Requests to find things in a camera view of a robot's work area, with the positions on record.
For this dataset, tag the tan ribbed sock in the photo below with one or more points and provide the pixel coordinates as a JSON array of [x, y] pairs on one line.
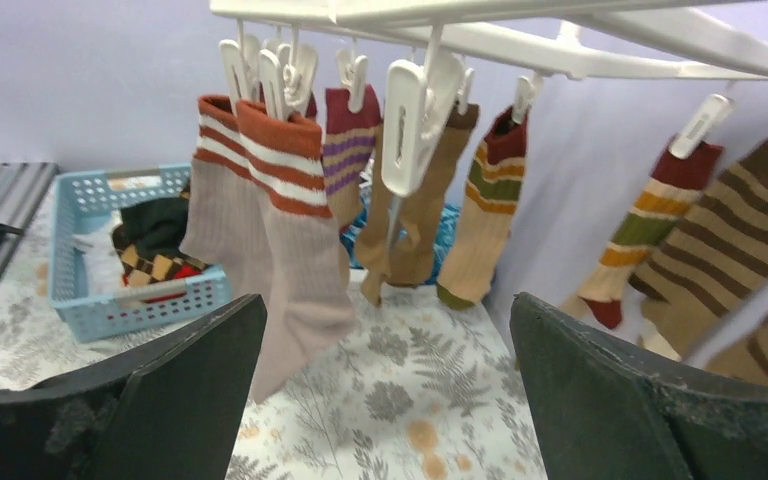
[[412, 257]]

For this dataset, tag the red striped sock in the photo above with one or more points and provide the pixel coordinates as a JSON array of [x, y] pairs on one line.
[[349, 141]]

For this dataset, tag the blue patterned cloth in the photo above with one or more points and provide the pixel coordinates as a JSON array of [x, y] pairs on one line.
[[442, 243]]

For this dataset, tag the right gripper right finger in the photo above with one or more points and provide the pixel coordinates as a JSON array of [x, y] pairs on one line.
[[604, 408]]

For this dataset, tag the brown patterned hanging sock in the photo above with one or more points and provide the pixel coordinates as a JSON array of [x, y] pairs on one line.
[[711, 262]]

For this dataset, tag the blue laundry basket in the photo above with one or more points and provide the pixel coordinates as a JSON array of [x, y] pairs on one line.
[[85, 287]]

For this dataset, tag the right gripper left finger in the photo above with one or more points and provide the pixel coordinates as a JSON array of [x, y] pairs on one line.
[[167, 409]]

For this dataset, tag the white sock hanger frame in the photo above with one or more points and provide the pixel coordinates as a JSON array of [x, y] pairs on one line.
[[576, 39]]

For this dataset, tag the pile of socks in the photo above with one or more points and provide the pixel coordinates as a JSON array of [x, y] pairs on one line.
[[139, 246]]

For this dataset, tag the tan brown-toe sock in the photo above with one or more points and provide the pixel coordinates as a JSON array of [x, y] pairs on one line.
[[372, 246]]

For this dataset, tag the white clothes clip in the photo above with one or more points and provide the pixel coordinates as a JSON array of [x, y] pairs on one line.
[[352, 71], [287, 76], [240, 62], [418, 103]]

